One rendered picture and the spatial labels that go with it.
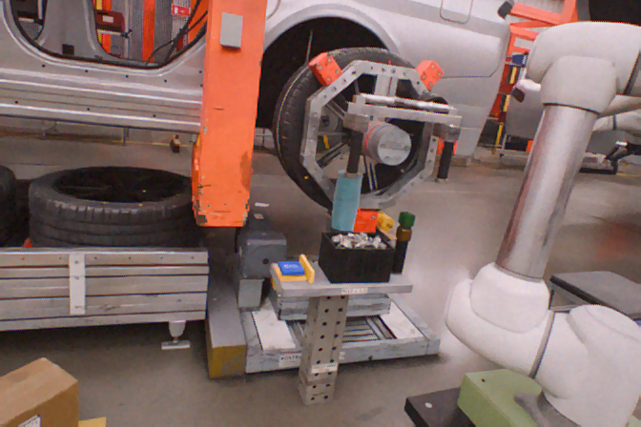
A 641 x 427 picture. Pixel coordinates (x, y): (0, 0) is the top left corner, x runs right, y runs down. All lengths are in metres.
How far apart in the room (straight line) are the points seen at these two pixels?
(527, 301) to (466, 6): 1.62
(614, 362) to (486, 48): 1.71
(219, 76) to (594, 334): 1.14
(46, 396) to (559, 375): 1.20
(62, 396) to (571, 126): 1.37
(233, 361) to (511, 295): 0.97
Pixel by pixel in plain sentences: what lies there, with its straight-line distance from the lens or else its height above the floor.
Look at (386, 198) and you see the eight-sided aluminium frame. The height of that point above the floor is 0.62.
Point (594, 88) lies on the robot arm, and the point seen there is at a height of 1.09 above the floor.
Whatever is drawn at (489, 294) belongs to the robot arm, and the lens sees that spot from 1.02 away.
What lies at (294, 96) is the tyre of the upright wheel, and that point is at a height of 0.96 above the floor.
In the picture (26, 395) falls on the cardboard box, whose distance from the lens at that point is 1.38.
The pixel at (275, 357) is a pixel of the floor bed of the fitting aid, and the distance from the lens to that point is 1.63.
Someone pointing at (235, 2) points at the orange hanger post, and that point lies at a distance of 1.37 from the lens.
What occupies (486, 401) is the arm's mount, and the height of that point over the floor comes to 0.38.
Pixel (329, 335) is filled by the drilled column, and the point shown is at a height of 0.26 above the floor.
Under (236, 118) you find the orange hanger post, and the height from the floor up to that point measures 0.88.
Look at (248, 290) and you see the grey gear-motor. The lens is 1.81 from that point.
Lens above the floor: 1.03
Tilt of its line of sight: 14 degrees down
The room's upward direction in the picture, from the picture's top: 8 degrees clockwise
